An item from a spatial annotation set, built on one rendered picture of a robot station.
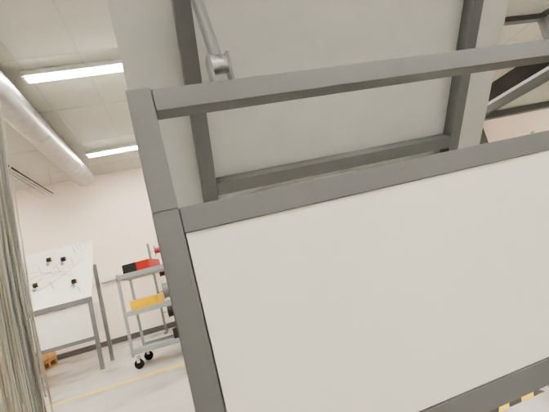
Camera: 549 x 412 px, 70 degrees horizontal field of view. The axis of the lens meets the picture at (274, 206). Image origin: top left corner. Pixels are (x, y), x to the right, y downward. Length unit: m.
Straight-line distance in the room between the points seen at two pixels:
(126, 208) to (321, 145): 7.42
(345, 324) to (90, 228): 8.04
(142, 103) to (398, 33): 0.86
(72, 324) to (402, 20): 4.95
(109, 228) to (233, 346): 7.92
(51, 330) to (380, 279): 5.10
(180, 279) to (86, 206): 8.08
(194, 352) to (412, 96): 1.07
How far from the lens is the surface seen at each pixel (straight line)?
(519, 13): 2.16
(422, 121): 1.45
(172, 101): 0.67
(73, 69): 5.01
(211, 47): 0.74
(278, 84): 0.71
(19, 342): 0.85
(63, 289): 5.71
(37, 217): 8.86
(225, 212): 0.62
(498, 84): 1.74
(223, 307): 0.61
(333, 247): 0.66
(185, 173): 1.16
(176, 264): 0.60
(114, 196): 8.58
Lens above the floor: 0.68
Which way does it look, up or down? 8 degrees up
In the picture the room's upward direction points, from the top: 15 degrees counter-clockwise
